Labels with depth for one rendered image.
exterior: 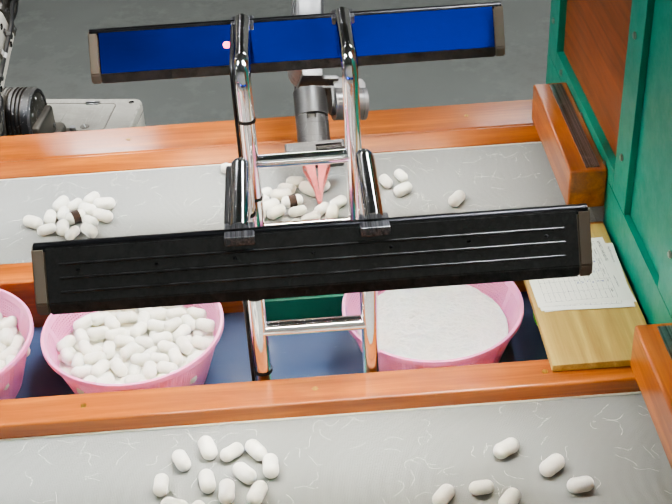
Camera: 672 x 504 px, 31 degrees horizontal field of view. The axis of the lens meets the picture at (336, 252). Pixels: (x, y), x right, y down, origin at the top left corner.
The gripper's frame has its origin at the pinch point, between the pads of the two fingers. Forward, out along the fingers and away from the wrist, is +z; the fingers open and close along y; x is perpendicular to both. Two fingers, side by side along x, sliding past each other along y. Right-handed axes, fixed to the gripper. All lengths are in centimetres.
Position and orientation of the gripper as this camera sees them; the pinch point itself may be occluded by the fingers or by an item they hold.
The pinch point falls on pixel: (319, 198)
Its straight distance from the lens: 202.3
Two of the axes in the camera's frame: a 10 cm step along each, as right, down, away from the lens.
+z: 0.9, 9.6, -2.6
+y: 10.0, -0.9, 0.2
